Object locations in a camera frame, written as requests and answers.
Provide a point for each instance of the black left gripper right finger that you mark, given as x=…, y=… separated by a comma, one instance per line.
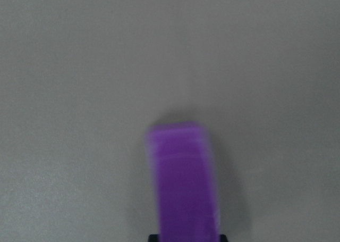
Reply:
x=223, y=238

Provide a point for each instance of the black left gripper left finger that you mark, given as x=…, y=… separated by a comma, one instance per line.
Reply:
x=153, y=238

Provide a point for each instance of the purple trapezoid block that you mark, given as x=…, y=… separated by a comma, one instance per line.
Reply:
x=183, y=172

